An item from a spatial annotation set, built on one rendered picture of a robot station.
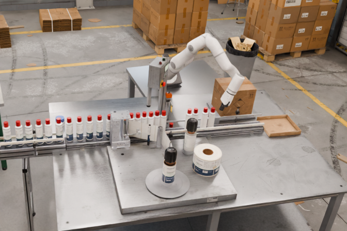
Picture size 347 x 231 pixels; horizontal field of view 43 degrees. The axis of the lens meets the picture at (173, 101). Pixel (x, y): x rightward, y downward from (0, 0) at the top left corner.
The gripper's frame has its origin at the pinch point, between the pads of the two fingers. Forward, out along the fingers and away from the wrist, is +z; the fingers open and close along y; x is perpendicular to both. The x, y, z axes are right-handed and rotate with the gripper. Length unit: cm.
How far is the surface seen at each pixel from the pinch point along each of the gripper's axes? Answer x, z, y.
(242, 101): 28.4, -3.5, -18.7
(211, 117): -6.0, 9.6, 2.6
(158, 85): -61, -4, 1
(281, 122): 68, 0, -6
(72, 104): -100, 63, -60
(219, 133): 6.8, 20.6, 4.7
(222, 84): 8.6, -8.2, -29.8
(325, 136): 208, 37, -84
